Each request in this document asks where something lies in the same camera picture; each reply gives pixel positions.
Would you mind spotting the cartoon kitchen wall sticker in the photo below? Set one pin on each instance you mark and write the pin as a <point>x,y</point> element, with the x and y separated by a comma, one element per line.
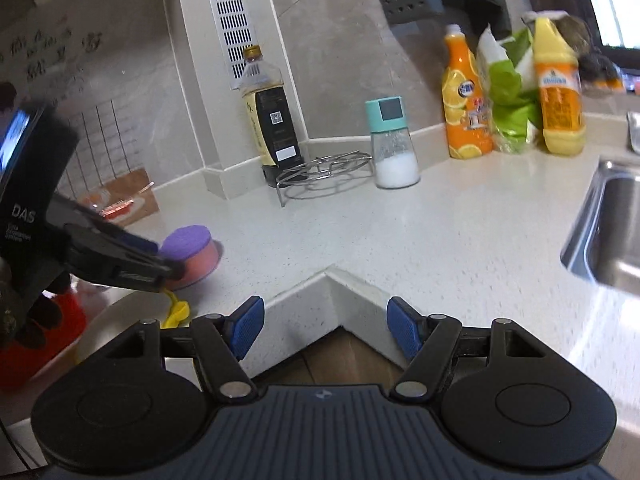
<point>102,82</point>

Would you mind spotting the green white vegetable bag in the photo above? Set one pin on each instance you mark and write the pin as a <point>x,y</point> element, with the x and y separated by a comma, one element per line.
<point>507,74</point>

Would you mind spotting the yellow round scrub pad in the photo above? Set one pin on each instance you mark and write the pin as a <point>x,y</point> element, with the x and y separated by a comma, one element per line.
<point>127,310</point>

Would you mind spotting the white wall vent grille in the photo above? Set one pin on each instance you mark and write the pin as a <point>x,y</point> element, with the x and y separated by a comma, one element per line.
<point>235,32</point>

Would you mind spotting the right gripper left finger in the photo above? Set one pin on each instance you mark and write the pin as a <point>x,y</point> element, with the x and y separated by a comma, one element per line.
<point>220,343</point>

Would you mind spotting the orange detergent bottle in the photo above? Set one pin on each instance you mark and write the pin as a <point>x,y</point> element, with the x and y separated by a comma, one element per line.
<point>463,101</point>

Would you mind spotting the stainless steel sink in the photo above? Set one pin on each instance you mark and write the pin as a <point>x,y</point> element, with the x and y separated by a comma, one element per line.
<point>603,245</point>

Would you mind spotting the teal lid salt shaker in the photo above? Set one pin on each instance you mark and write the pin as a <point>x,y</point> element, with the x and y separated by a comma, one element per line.
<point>394,159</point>

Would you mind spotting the yellow detergent bottle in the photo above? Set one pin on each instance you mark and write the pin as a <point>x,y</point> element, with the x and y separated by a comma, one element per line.
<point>560,93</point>

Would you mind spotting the metal wire steamer rack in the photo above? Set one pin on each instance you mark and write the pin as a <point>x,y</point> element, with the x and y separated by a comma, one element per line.
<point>325,175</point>

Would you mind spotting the dark soy sauce bottle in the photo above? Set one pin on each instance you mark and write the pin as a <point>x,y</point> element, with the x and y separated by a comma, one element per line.
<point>266,104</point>

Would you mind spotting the purple pink sponge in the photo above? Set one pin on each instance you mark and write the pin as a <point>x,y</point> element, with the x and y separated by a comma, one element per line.
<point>194,247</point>

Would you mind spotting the red rectangular food container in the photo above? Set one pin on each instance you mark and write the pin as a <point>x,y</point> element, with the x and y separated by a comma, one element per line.
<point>59,321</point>

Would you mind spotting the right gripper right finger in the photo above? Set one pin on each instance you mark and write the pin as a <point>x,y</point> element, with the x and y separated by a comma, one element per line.
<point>428,343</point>

